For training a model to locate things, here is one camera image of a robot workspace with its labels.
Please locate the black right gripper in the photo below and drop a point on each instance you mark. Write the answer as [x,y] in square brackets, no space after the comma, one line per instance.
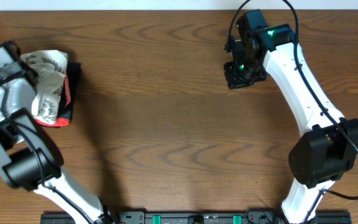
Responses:
[234,81]

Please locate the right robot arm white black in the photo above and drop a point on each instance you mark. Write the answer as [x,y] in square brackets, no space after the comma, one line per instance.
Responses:
[328,143]

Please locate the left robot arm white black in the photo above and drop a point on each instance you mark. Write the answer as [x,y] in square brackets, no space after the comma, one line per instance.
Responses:
[29,159]

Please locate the black folded garment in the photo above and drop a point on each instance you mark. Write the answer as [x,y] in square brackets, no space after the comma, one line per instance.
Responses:
[74,75]

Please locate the fern print folded cloth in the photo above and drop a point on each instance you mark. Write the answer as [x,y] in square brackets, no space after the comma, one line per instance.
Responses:
[51,67]

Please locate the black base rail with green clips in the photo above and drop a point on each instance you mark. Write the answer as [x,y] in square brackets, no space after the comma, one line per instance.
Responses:
[252,216]

